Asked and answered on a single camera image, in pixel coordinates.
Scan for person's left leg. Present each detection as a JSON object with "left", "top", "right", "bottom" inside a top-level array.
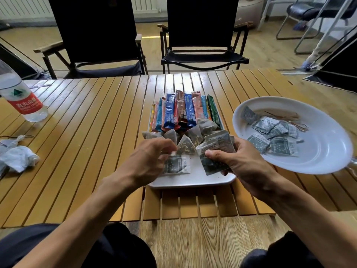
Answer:
[{"left": 0, "top": 222, "right": 157, "bottom": 268}]

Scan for white round bowl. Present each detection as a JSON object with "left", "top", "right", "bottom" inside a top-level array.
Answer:
[{"left": 232, "top": 96, "right": 354, "bottom": 175}]

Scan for white metal frame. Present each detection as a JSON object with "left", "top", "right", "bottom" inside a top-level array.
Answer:
[{"left": 256, "top": 0, "right": 357, "bottom": 71}]

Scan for person's right forearm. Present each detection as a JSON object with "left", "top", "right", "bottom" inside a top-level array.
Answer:
[{"left": 256, "top": 175, "right": 357, "bottom": 268}]

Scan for pyramid mesh tea bag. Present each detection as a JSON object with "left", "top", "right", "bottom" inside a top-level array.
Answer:
[
  {"left": 163, "top": 128, "right": 178, "bottom": 145},
  {"left": 141, "top": 130, "right": 164, "bottom": 140},
  {"left": 196, "top": 118, "right": 222, "bottom": 137},
  {"left": 176, "top": 134, "right": 198, "bottom": 156},
  {"left": 185, "top": 124, "right": 205, "bottom": 146}
]

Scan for black fabric backdrop panel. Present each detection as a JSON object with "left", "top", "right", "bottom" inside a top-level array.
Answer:
[
  {"left": 0, "top": 37, "right": 49, "bottom": 80},
  {"left": 302, "top": 30, "right": 357, "bottom": 94}
]

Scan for thin reddish brown strings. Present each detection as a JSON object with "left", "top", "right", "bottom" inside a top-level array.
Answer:
[{"left": 264, "top": 110, "right": 309, "bottom": 132}]

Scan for person's left forearm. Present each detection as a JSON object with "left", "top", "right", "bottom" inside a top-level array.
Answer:
[{"left": 14, "top": 174, "right": 134, "bottom": 268}]

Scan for small white pen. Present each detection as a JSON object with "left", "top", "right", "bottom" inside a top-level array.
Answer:
[{"left": 29, "top": 80, "right": 54, "bottom": 89}]

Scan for person's right leg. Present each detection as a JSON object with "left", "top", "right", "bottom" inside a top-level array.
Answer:
[{"left": 239, "top": 231, "right": 324, "bottom": 268}]

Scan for row of colourful stick packets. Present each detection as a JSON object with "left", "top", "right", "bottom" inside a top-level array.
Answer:
[{"left": 150, "top": 89, "right": 223, "bottom": 132}]

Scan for crumpled white tissue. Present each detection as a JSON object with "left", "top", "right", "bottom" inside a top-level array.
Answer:
[
  {"left": 0, "top": 145, "right": 41, "bottom": 173},
  {"left": 0, "top": 134, "right": 26, "bottom": 148}
]

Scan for grey rectangular tray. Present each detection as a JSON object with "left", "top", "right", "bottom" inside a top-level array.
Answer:
[{"left": 147, "top": 102, "right": 237, "bottom": 189}]

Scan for clear bottle with red cap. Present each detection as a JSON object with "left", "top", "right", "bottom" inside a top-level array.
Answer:
[{"left": 0, "top": 59, "right": 49, "bottom": 122}]

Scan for clear patterned glass cup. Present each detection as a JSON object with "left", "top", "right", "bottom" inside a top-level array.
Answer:
[{"left": 345, "top": 156, "right": 357, "bottom": 179}]

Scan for person's left hand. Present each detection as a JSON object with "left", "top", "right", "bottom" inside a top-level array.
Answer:
[{"left": 114, "top": 137, "right": 178, "bottom": 190}]

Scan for black folding chair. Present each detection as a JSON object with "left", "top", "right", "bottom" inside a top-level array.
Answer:
[
  {"left": 157, "top": 0, "right": 254, "bottom": 75},
  {"left": 33, "top": 0, "right": 149, "bottom": 80}
]

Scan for beige inflatable sofa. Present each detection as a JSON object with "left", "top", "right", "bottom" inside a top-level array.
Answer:
[{"left": 234, "top": 0, "right": 264, "bottom": 27}]

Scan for white wall radiator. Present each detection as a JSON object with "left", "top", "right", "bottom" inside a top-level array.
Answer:
[{"left": 0, "top": 0, "right": 161, "bottom": 19}]

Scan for black office chair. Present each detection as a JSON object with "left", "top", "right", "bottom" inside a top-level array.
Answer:
[{"left": 275, "top": 0, "right": 357, "bottom": 55}]

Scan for pile of grey sachets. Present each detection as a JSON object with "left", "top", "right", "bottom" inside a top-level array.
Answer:
[{"left": 241, "top": 105, "right": 304, "bottom": 158}]

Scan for person's right hand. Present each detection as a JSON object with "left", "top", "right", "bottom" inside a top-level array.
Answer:
[{"left": 204, "top": 136, "right": 279, "bottom": 203}]

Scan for person's leg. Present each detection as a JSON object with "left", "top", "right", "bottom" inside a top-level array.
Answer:
[
  {"left": 239, "top": 231, "right": 324, "bottom": 268},
  {"left": 0, "top": 222, "right": 157, "bottom": 268}
]

